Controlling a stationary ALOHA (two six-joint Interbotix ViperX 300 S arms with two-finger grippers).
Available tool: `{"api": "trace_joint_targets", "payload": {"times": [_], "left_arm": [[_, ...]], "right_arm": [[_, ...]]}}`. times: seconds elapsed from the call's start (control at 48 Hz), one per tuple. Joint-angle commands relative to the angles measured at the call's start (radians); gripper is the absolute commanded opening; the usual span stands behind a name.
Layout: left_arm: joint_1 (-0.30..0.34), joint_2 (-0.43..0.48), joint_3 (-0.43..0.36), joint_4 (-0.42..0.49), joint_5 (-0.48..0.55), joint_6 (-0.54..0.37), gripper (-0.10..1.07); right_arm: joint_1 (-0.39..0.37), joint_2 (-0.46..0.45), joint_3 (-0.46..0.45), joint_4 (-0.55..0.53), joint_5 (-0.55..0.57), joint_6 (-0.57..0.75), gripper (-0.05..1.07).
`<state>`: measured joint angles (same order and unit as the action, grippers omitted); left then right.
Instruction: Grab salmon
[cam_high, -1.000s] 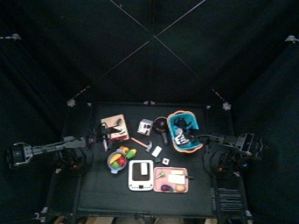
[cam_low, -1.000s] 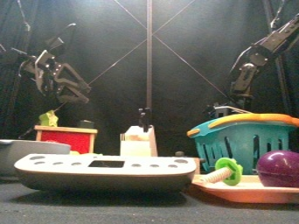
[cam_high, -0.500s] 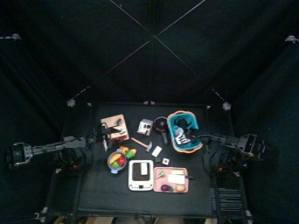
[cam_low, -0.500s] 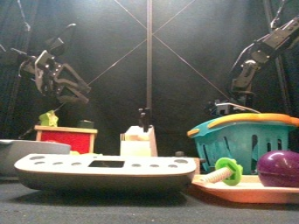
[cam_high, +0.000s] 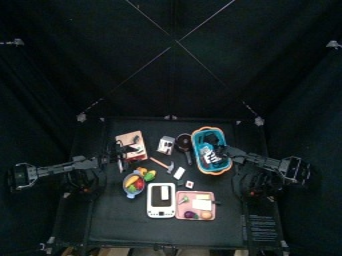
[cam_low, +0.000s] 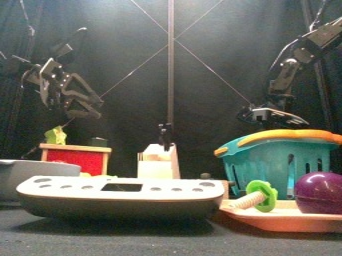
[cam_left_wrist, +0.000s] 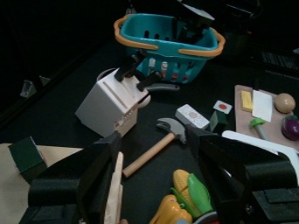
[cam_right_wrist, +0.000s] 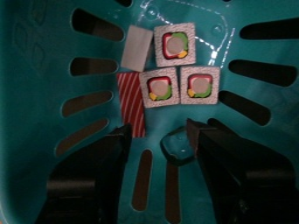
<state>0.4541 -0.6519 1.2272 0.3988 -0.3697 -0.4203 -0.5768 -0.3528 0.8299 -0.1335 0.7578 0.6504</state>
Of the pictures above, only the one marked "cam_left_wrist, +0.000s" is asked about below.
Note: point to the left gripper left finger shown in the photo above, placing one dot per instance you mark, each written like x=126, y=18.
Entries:
x=66, y=186

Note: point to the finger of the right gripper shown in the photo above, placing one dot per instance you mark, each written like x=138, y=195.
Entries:
x=198, y=33
x=178, y=32

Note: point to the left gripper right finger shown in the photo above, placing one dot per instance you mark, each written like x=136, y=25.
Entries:
x=249, y=180

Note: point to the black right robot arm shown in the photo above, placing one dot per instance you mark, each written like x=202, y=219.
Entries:
x=241, y=17

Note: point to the teal basket orange rim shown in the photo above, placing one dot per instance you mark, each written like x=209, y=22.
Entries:
x=167, y=49

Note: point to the white printed toy carton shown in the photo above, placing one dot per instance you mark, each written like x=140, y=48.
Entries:
x=163, y=67

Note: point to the dark green toy block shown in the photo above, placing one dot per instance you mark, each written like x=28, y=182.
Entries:
x=26, y=159
x=218, y=121

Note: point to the toy corn cob green husk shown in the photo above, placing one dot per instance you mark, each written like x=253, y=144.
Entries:
x=191, y=186

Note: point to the grey-blue toy bowl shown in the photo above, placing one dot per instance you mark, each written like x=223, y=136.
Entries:
x=206, y=218

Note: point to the green toy spring onion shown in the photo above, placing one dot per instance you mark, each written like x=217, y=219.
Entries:
x=258, y=126

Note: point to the pink plastic tray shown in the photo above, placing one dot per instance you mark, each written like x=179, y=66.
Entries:
x=243, y=125

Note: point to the purple toy eggplant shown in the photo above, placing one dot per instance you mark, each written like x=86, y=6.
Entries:
x=291, y=127

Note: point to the yellow toy bell pepper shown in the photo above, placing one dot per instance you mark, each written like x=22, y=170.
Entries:
x=171, y=210

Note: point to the white text warning label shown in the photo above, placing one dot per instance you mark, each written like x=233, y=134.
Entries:
x=278, y=59

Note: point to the wooden toy hammer grey head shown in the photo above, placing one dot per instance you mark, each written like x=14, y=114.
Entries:
x=151, y=153

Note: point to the white piece with red dot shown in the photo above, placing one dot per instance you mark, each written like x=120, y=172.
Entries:
x=222, y=106

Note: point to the white blade toy cleaver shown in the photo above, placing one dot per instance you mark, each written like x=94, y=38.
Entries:
x=262, y=105

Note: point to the yellow toy butter slice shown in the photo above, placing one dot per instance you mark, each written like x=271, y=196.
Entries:
x=246, y=100

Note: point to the white speckled toy sushi block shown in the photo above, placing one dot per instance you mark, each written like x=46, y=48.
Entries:
x=191, y=116

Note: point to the white toy knife block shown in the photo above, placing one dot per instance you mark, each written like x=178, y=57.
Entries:
x=104, y=110

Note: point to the beige toy egg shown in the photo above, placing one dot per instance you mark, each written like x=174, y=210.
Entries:
x=285, y=102

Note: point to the grey metal frame bracket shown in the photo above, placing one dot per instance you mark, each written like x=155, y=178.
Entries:
x=44, y=80
x=28, y=89

